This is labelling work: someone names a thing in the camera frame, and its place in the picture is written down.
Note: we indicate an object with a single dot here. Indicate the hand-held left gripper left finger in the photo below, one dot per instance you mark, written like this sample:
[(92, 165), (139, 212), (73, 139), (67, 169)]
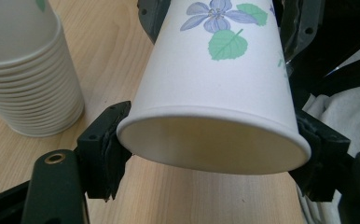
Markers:
[(99, 155)]

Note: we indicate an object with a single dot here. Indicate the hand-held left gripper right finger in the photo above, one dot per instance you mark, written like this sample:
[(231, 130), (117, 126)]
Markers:
[(327, 158)]

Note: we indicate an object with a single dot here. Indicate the single floral paper cup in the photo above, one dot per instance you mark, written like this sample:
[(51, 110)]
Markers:
[(212, 87)]

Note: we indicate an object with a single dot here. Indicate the stack of white paper cups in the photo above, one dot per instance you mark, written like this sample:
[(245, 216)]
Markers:
[(22, 77)]

